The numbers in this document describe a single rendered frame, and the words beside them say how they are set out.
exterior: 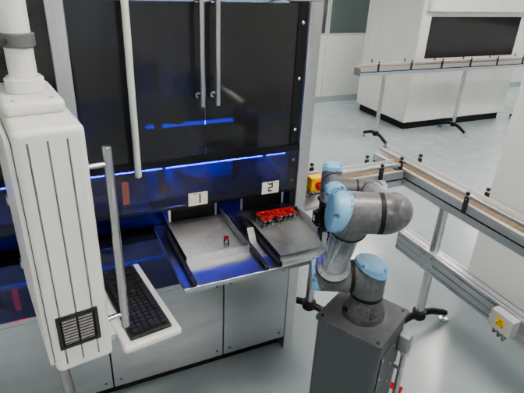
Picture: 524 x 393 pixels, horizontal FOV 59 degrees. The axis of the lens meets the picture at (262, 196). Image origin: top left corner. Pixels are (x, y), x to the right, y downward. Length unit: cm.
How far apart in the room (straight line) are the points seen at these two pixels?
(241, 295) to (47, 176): 136
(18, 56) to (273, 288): 161
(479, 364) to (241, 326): 134
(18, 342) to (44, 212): 103
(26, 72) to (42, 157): 27
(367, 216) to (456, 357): 181
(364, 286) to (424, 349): 134
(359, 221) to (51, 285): 84
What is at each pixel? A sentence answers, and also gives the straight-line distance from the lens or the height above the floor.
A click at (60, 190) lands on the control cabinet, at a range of 127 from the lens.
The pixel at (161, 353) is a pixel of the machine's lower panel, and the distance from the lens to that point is 243.
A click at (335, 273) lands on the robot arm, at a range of 157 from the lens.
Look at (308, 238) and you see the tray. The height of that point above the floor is 88.
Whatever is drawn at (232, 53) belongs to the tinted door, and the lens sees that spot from 187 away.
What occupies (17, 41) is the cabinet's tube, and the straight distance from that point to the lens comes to 138.
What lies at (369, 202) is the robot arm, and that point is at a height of 137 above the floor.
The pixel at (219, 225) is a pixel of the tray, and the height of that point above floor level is 88.
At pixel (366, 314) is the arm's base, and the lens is 172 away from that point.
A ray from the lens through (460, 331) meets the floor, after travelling 315.
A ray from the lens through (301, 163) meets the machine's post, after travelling 214.
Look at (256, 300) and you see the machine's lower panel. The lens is 243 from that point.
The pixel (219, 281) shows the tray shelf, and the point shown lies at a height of 88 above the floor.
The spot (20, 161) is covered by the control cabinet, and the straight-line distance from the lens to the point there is 123.
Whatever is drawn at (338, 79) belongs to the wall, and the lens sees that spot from 781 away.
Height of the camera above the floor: 191
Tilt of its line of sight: 26 degrees down
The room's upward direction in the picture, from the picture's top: 3 degrees clockwise
